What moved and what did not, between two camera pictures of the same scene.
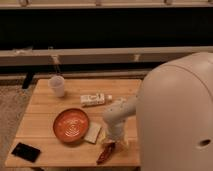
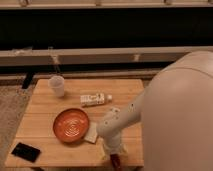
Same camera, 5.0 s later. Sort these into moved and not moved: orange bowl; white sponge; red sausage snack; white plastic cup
Moved: red sausage snack
Not moved: white sponge; orange bowl; white plastic cup
